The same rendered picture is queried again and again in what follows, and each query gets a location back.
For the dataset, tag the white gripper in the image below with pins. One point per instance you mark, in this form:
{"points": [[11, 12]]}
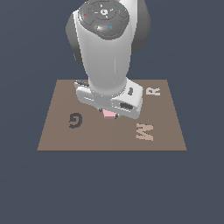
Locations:
{"points": [[116, 100]]}

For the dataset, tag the pink letter block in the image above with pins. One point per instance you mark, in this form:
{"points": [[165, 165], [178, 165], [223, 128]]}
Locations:
{"points": [[109, 114]]}

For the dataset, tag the brown letter board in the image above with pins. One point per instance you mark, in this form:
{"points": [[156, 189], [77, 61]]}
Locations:
{"points": [[110, 128]]}

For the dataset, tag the beige letter W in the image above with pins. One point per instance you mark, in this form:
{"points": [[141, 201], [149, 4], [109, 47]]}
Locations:
{"points": [[144, 131]]}

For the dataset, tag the beige letter R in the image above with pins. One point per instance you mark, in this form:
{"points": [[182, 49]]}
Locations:
{"points": [[153, 91]]}

